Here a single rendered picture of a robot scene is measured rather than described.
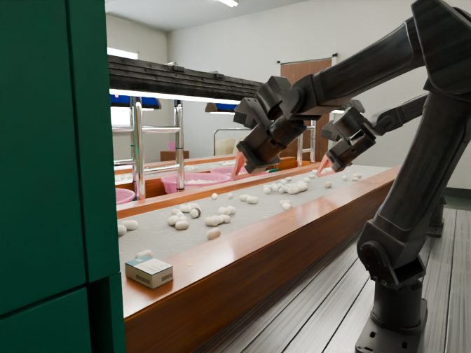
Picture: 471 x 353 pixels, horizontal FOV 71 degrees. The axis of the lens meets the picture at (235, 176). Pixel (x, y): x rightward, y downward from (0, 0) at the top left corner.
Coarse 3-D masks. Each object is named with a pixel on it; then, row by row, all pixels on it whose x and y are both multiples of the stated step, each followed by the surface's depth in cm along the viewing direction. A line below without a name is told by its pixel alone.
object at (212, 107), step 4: (208, 104) 171; (212, 104) 169; (216, 104) 170; (220, 104) 173; (224, 104) 176; (228, 104) 179; (232, 104) 181; (236, 104) 184; (208, 108) 172; (212, 108) 170; (216, 108) 169; (220, 108) 171; (224, 108) 174; (228, 108) 177; (232, 108) 180; (208, 112) 172; (212, 112) 171; (216, 112) 171; (220, 112) 172; (224, 112) 174; (228, 112) 177; (232, 112) 179
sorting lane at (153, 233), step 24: (360, 168) 179; (384, 168) 179; (240, 192) 115; (312, 192) 115; (144, 216) 84; (168, 216) 84; (240, 216) 84; (264, 216) 84; (120, 240) 66; (144, 240) 66; (168, 240) 66; (192, 240) 66; (120, 264) 55
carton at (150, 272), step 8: (144, 256) 47; (128, 264) 44; (136, 264) 44; (144, 264) 44; (152, 264) 44; (160, 264) 44; (168, 264) 44; (128, 272) 45; (136, 272) 43; (144, 272) 42; (152, 272) 42; (160, 272) 42; (168, 272) 43; (136, 280) 44; (144, 280) 42; (152, 280) 41; (160, 280) 42; (168, 280) 44; (152, 288) 42
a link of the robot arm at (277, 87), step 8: (272, 80) 65; (280, 80) 64; (264, 88) 66; (272, 88) 65; (280, 88) 63; (288, 88) 64; (296, 88) 56; (256, 96) 68; (264, 96) 65; (272, 96) 64; (280, 96) 62; (288, 96) 57; (296, 96) 56; (304, 96) 56; (264, 104) 65; (272, 104) 64; (280, 104) 60; (288, 104) 57; (296, 104) 56; (264, 112) 67; (288, 112) 58
